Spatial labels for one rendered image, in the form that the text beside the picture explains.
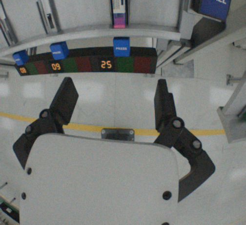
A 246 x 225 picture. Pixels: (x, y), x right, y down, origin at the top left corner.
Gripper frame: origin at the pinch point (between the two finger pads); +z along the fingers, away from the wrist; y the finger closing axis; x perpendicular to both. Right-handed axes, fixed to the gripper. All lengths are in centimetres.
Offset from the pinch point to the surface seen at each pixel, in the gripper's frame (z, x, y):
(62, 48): 9.2, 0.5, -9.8
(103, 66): 11.1, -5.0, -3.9
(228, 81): 61, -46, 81
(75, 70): 11.1, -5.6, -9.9
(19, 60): 9.0, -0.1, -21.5
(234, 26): 24.0, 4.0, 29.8
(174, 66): 65, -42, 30
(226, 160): 10, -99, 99
